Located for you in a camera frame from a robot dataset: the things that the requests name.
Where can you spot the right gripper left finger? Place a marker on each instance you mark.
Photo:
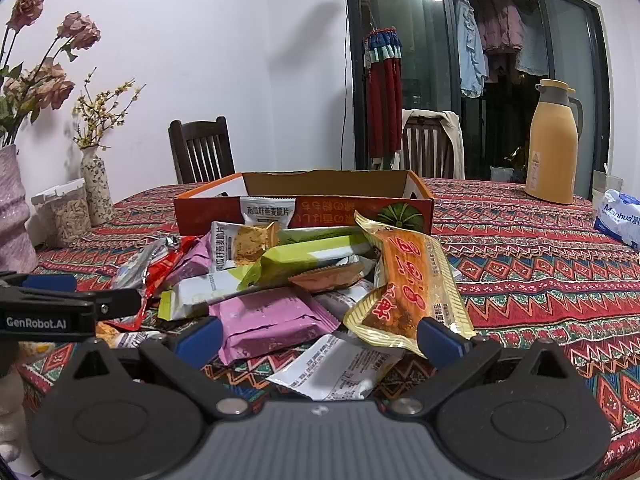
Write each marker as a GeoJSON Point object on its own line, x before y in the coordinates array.
{"type": "Point", "coordinates": [177, 362]}

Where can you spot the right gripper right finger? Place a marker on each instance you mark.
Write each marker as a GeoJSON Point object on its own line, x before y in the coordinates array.
{"type": "Point", "coordinates": [459, 363]}

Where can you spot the pink snack pack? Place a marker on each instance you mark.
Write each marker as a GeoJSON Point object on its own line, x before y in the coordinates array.
{"type": "Point", "coordinates": [195, 262]}
{"type": "Point", "coordinates": [262, 322]}

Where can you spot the large orange snack bag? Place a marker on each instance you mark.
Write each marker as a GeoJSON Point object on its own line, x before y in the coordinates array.
{"type": "Point", "coordinates": [415, 281]}

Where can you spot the red foil snack pack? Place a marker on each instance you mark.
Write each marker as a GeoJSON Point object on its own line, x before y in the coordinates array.
{"type": "Point", "coordinates": [147, 271]}

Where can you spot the white snack pack label up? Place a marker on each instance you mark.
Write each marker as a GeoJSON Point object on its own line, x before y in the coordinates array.
{"type": "Point", "coordinates": [337, 368]}

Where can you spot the small orange snack pack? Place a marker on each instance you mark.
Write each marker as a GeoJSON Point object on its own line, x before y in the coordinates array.
{"type": "Point", "coordinates": [328, 278]}

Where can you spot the long green snack bar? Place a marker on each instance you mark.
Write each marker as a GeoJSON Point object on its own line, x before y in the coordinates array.
{"type": "Point", "coordinates": [278, 264]}

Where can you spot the white grey snack pack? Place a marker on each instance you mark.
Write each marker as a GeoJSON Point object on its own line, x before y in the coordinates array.
{"type": "Point", "coordinates": [339, 301]}

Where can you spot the clear food storage jar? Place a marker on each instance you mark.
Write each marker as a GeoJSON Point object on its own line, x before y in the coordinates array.
{"type": "Point", "coordinates": [64, 213]}

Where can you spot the patterned red tablecloth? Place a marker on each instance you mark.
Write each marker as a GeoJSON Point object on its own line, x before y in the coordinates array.
{"type": "Point", "coordinates": [529, 269]}

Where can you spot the oat crisp pack on pile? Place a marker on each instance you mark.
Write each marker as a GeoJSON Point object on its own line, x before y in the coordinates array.
{"type": "Point", "coordinates": [233, 244]}

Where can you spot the oat crisp pack against box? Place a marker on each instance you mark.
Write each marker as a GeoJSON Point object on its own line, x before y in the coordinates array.
{"type": "Point", "coordinates": [257, 211]}

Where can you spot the dark wooden chair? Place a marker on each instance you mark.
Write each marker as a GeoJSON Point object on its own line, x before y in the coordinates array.
{"type": "Point", "coordinates": [201, 150]}

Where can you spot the orange pumpkin cardboard box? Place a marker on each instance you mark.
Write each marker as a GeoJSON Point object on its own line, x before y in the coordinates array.
{"type": "Point", "coordinates": [323, 198]}

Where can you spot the floral vase yellow twigs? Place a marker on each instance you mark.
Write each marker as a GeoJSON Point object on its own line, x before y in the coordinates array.
{"type": "Point", "coordinates": [94, 115]}

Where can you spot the chair with beige cloth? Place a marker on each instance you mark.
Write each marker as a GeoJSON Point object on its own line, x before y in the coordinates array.
{"type": "Point", "coordinates": [431, 144]}

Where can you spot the white blue tissue pack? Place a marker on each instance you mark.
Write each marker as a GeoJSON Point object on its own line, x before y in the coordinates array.
{"type": "Point", "coordinates": [618, 217]}

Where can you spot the pink vase with roses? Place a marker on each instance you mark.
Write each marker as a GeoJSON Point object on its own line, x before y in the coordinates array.
{"type": "Point", "coordinates": [24, 95]}

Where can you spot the drinking glass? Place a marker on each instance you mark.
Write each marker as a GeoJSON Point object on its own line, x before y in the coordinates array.
{"type": "Point", "coordinates": [601, 182]}

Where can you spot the orange thermos jug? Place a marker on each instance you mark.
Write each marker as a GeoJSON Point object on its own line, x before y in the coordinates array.
{"type": "Point", "coordinates": [553, 143]}

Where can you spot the hanging blue shirt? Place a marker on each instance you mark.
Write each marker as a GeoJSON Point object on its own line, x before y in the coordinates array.
{"type": "Point", "coordinates": [472, 62]}

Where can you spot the red tassel hanging decoration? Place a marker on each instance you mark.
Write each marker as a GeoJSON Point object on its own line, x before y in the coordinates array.
{"type": "Point", "coordinates": [382, 54]}

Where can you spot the hanging pink jacket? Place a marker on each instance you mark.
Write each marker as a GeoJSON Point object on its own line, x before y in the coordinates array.
{"type": "Point", "coordinates": [500, 25]}

